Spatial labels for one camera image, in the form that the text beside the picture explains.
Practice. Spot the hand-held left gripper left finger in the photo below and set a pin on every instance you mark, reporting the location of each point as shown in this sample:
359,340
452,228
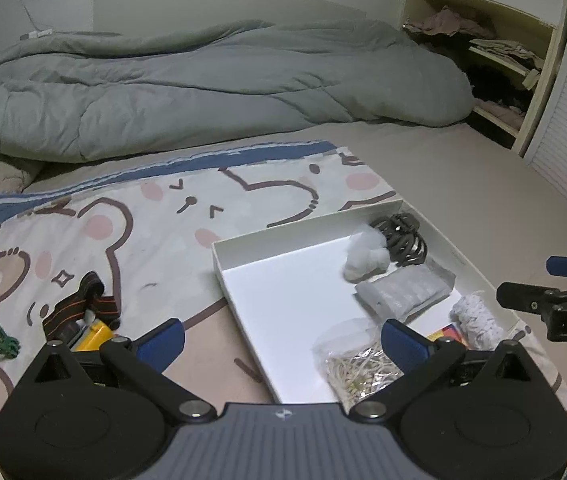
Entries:
163,346

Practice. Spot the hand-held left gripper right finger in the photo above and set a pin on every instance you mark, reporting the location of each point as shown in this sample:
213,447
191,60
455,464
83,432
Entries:
404,347

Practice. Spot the grey plastic packet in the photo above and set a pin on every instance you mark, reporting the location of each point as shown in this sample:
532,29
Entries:
403,290

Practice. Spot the clear bag of rubber bands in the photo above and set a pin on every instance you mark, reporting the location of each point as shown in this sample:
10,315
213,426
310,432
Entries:
348,365

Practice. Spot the white cotton wad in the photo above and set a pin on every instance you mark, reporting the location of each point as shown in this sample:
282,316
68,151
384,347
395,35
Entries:
363,255

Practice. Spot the white cardboard box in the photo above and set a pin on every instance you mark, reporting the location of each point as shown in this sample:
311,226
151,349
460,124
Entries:
283,300

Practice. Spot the colourful small box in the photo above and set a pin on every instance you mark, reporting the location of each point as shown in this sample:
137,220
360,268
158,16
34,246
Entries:
451,334

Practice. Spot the white lace scrunchie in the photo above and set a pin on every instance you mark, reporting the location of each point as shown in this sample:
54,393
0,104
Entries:
478,320

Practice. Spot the yellow plastic item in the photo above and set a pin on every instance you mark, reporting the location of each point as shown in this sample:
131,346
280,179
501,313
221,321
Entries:
91,337

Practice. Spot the brown striped elastic band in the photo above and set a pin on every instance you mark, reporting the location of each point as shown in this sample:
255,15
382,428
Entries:
88,287

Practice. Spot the cartoon bear printed blanket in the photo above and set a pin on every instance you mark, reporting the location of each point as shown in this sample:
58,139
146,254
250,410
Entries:
138,220

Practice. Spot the small green toy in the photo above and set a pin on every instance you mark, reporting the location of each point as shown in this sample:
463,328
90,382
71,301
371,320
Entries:
3,345

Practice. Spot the cream wooden shelf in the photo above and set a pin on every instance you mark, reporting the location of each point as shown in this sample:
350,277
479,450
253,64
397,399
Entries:
538,105

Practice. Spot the pink folded clothes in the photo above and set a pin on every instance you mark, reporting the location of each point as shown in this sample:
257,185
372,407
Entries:
503,112

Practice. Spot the dark clothes pile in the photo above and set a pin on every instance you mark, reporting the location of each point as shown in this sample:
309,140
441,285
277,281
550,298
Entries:
493,85

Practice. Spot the cream folded clothes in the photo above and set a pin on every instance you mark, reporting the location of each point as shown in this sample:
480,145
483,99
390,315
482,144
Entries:
503,50

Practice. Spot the grey duvet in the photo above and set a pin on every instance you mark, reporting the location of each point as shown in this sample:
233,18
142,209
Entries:
163,85

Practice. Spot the pink crumpled clothes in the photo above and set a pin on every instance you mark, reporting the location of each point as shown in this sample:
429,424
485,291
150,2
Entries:
443,22

